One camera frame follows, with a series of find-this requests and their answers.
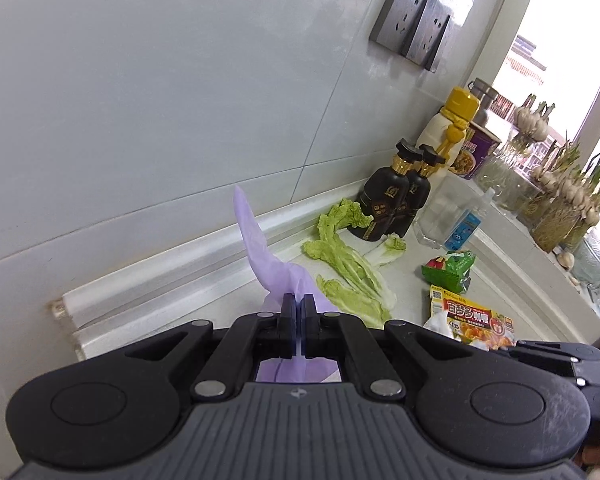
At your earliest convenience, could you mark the purple plastic bag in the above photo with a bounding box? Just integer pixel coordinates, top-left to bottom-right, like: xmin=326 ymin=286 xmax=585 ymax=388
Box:
xmin=233 ymin=185 xmax=341 ymax=384

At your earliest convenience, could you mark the spray bottle with blue label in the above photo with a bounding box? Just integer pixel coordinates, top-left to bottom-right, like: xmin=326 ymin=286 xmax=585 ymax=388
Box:
xmin=444 ymin=187 xmax=496 ymax=252

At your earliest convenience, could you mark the black bottle with gold neck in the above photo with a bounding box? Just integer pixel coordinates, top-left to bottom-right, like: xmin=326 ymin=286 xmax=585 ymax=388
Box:
xmin=387 ymin=144 xmax=447 ymax=238
xmin=350 ymin=138 xmax=421 ymax=242

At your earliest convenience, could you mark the white bottle with yellow cap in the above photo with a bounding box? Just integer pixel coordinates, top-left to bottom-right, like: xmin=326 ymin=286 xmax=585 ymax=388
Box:
xmin=415 ymin=86 xmax=482 ymax=172

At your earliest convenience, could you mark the green snack packet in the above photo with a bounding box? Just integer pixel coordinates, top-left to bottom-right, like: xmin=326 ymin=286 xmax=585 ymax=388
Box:
xmin=421 ymin=250 xmax=477 ymax=295

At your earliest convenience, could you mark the yellow curry box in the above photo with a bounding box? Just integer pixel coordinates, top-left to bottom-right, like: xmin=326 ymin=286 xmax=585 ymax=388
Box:
xmin=429 ymin=285 xmax=517 ymax=352

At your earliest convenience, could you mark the clear drinking glass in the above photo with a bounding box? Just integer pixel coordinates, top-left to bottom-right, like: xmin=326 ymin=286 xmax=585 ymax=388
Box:
xmin=413 ymin=175 xmax=476 ymax=249

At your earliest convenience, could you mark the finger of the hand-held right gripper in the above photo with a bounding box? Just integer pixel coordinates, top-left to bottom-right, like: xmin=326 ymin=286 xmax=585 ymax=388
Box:
xmin=497 ymin=340 xmax=600 ymax=377

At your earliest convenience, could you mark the crumpled white tissue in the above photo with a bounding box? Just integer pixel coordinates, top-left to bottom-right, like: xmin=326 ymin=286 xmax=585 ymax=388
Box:
xmin=422 ymin=312 xmax=457 ymax=339

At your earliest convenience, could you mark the small napa cabbage leaf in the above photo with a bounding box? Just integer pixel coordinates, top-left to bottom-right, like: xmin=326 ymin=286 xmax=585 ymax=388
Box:
xmin=365 ymin=234 xmax=409 ymax=267

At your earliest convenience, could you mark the purple instant noodle cup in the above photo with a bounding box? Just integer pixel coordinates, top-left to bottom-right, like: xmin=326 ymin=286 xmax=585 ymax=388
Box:
xmin=450 ymin=122 xmax=503 ymax=180

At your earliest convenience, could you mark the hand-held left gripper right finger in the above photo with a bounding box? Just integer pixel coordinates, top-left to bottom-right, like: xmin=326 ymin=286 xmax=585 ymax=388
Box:
xmin=301 ymin=294 xmax=488 ymax=402

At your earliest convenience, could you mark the grey wall socket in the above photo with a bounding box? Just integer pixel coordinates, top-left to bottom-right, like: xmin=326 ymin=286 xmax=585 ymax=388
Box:
xmin=400 ymin=0 xmax=453 ymax=73
xmin=370 ymin=0 xmax=431 ymax=54

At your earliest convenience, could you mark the clear glass jar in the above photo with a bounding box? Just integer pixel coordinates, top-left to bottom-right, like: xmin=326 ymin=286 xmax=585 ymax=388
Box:
xmin=570 ymin=237 xmax=600 ymax=322

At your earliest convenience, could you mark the white backsplash trim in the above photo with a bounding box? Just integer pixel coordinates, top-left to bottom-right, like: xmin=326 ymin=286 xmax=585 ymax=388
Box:
xmin=47 ymin=180 xmax=371 ymax=362

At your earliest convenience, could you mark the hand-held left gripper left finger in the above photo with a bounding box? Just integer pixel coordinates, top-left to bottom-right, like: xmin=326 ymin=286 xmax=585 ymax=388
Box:
xmin=110 ymin=294 xmax=298 ymax=402

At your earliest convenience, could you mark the metal flask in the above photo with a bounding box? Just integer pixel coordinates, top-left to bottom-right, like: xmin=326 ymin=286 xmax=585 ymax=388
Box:
xmin=467 ymin=78 xmax=502 ymax=129

